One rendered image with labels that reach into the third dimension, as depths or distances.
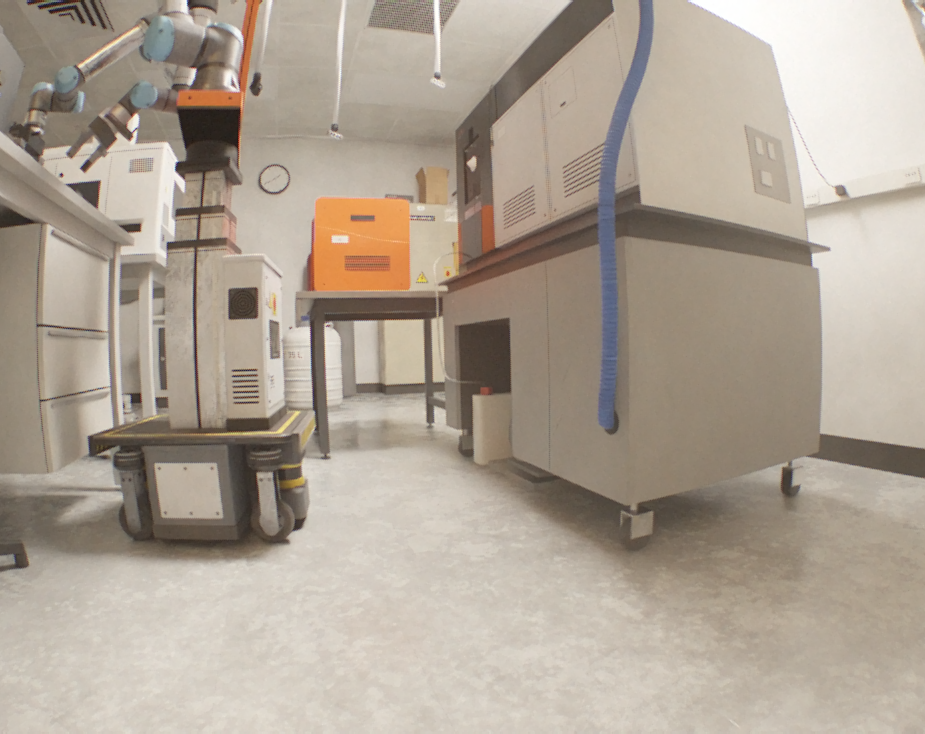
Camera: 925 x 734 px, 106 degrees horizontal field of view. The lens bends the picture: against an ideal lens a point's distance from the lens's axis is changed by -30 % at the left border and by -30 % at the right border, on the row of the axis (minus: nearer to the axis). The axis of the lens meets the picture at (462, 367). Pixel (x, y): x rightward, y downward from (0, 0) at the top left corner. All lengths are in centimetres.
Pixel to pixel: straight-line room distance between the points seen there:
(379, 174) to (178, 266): 443
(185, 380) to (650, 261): 113
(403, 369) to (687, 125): 411
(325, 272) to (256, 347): 101
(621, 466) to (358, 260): 152
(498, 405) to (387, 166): 411
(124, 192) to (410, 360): 340
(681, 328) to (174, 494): 120
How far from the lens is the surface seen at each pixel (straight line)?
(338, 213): 224
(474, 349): 200
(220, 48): 140
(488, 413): 194
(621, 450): 106
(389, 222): 226
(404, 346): 497
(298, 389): 373
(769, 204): 148
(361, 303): 215
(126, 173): 249
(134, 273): 234
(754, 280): 133
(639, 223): 108
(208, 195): 141
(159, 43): 136
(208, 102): 129
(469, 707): 71
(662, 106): 127
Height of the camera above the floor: 47
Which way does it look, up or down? 2 degrees down
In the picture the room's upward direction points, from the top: 2 degrees counter-clockwise
